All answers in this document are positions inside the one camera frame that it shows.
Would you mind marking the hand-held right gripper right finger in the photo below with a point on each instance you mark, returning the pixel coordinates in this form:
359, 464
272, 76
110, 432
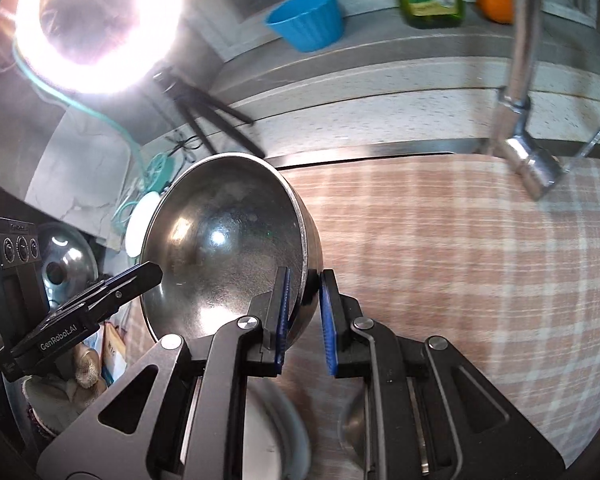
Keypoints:
327, 325

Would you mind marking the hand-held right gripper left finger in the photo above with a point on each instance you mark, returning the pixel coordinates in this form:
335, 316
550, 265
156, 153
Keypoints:
282, 310

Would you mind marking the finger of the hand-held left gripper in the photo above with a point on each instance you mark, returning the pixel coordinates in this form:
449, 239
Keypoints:
125, 285

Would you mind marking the large steel bowl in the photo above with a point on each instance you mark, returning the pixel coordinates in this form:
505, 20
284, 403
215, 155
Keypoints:
220, 240

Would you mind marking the white ceramic bowl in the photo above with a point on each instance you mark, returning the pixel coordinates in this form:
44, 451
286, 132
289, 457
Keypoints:
137, 225

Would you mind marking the white printed packet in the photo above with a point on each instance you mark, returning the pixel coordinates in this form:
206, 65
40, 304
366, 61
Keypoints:
114, 355

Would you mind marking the beige scrubber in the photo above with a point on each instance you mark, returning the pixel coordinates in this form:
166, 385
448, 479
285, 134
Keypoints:
87, 367

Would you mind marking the small steel bowl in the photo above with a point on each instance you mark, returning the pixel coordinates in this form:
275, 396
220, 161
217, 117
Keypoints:
352, 430

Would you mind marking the large floral white plate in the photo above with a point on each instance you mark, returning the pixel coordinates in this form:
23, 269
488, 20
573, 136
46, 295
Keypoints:
280, 435

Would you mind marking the checked table cloth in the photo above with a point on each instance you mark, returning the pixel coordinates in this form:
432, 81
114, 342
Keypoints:
455, 260

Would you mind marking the black tripod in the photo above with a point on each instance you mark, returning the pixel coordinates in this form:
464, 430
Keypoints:
200, 125

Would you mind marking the blue ribbed cup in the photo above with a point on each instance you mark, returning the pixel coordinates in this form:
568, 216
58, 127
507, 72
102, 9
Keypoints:
310, 25

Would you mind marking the chrome faucet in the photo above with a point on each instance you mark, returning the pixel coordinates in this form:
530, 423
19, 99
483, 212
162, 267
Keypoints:
522, 60

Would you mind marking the orange fruit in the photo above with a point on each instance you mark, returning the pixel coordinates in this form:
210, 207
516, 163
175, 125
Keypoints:
495, 2

